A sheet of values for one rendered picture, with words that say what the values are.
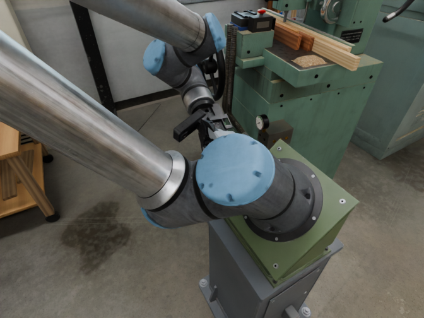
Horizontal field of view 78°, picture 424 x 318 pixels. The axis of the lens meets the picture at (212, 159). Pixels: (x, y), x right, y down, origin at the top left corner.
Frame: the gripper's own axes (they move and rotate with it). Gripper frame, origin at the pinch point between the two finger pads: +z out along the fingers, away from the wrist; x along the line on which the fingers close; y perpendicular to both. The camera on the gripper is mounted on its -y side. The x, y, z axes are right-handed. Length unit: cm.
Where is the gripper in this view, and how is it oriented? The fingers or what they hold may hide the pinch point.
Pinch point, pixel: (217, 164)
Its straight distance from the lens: 69.4
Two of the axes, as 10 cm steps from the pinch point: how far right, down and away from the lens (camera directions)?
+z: 3.3, 8.2, -4.6
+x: -1.9, 5.4, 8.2
